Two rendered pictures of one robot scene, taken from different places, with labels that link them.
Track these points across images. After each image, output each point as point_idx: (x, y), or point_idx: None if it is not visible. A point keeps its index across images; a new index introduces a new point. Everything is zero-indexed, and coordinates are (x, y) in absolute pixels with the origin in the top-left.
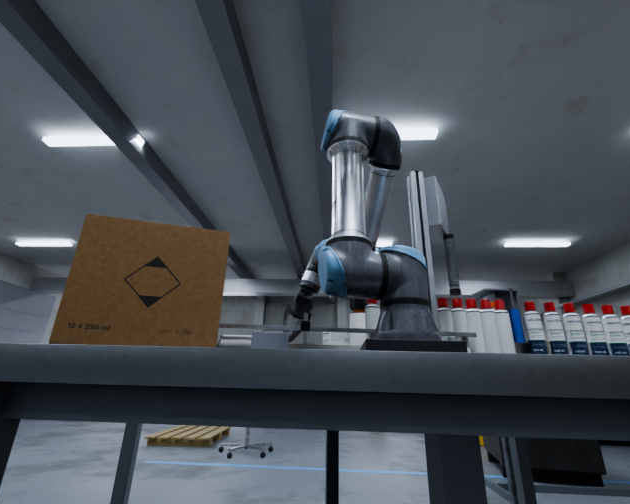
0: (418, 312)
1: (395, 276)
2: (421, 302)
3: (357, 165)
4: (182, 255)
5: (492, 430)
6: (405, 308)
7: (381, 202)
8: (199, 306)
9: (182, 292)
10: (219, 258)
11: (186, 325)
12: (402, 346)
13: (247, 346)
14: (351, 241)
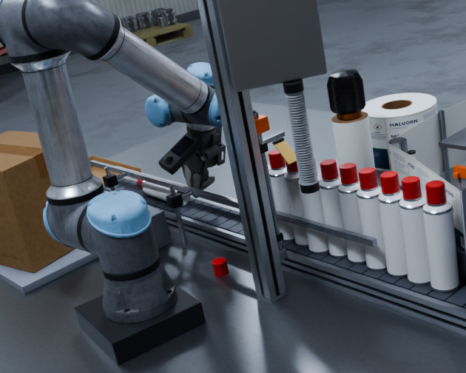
0: (111, 289)
1: (89, 247)
2: (114, 278)
3: (35, 94)
4: None
5: None
6: (105, 280)
7: (136, 79)
8: (12, 238)
9: (0, 226)
10: (6, 197)
11: (12, 252)
12: (88, 325)
13: (161, 198)
14: (50, 205)
